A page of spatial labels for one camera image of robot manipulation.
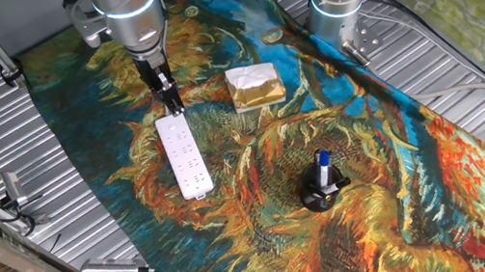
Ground white power strip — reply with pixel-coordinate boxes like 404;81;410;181
152;108;217;204

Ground thin black camera cable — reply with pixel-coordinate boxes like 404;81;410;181
0;188;66;261

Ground blue capped marker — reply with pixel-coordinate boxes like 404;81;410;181
313;148;338;189

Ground black round pen holder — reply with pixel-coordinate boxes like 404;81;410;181
294;156;356;217

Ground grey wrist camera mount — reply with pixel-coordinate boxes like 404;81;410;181
62;0;115;54

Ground sunflower painting cloth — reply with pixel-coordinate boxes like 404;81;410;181
9;0;485;272

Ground black and white cable bundle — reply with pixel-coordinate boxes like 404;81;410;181
356;0;485;138

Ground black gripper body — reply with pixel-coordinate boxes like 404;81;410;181
131;51;175;95

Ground grey hose cable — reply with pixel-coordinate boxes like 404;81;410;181
409;79;485;130

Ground gold tissue pack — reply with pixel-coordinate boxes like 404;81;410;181
222;59;290;117

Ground black pen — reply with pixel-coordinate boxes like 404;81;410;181
320;176;355;197

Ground long silver camera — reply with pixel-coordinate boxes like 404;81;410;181
78;248;158;272

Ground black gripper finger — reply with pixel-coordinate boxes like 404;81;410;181
160;74;187;118
151;85;180;119

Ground small silver camera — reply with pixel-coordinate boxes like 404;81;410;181
0;167;31;209

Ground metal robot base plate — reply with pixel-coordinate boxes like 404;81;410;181
335;15;388;73

